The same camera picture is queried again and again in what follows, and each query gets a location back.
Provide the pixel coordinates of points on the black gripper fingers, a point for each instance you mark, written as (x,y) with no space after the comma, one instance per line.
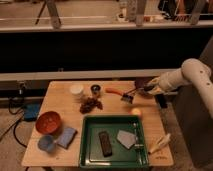
(143,89)

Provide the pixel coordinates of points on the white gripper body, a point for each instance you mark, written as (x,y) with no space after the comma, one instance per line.
(155,87)

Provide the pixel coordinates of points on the purple bowl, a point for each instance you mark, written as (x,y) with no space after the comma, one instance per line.
(140,82)

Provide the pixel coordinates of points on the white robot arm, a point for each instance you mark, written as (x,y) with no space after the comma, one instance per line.
(192,71)

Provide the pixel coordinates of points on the red-orange bowl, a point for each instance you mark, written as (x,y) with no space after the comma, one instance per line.
(48,123)

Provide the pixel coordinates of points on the small orange ball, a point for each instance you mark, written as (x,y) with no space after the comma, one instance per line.
(136,111)

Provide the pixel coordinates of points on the orange carrot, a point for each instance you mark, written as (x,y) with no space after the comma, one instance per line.
(114,91)

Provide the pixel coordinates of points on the grey folded cloth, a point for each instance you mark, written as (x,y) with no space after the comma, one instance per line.
(127,139)

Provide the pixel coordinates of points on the yellow banana toy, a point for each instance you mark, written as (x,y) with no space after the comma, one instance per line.
(159,143)

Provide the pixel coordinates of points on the brown grape bunch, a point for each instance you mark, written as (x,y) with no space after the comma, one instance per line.
(89,104)

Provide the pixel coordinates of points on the green plastic tray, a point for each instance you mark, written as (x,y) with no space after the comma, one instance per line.
(91,155)

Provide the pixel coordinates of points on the dark brown block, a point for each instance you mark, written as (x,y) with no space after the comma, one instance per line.
(105,144)

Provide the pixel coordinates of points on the white cup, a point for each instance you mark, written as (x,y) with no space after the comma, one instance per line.
(77,90)

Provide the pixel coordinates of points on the blue sponge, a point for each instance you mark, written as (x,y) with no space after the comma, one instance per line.
(66,137)

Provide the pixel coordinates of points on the blue cup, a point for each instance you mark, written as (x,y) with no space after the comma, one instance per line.
(46,143)

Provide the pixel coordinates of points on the blue box on floor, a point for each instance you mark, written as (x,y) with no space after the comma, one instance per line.
(31,111)

